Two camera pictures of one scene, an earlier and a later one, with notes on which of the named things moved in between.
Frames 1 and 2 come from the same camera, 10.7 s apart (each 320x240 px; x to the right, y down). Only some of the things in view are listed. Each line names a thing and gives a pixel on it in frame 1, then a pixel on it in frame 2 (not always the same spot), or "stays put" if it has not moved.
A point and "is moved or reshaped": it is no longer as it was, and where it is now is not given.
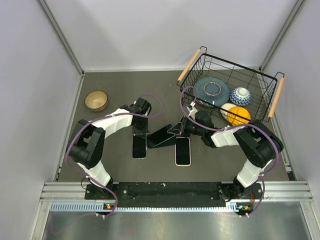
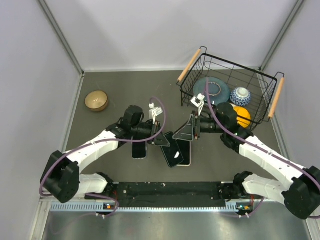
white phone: x=182 y=151 stays put
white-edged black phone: x=139 y=146 stays put
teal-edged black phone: x=159 y=136 is moved or reshaped
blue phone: x=182 y=151 stays put
